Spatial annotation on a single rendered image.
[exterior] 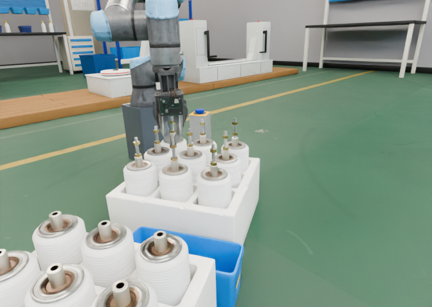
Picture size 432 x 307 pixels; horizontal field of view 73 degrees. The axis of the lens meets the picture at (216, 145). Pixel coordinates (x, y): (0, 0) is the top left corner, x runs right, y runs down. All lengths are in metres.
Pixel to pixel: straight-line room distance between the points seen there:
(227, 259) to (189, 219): 0.14
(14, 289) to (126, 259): 0.18
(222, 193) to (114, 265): 0.33
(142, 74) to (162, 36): 0.74
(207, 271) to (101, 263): 0.20
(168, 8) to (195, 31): 2.92
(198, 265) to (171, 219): 0.24
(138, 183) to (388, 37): 5.34
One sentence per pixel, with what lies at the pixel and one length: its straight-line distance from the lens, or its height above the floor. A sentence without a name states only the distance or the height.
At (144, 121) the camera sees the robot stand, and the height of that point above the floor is 0.24.
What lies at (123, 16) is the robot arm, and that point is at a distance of 0.83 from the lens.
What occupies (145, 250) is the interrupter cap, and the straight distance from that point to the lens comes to 0.56.
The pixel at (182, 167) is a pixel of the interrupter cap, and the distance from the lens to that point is 0.85.
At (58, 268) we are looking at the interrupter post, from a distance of 0.54.
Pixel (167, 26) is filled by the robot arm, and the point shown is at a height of 0.63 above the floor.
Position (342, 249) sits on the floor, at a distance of 1.00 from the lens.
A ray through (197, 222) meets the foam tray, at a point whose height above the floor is 0.14.
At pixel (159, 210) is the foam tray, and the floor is 0.16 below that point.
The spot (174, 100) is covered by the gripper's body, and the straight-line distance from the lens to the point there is 0.72.
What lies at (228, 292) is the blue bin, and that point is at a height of 0.06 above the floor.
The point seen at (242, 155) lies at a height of 0.23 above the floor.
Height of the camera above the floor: 0.61
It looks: 20 degrees down
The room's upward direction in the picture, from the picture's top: 1 degrees counter-clockwise
